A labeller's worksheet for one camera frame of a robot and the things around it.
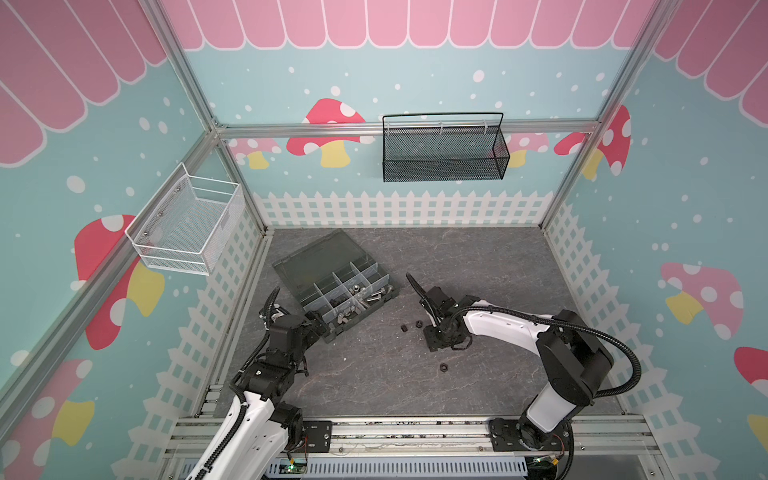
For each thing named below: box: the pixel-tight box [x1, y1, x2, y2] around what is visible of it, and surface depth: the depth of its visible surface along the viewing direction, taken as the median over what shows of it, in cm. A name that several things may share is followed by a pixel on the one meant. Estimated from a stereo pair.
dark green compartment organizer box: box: [273, 229, 400, 344], surface depth 102 cm
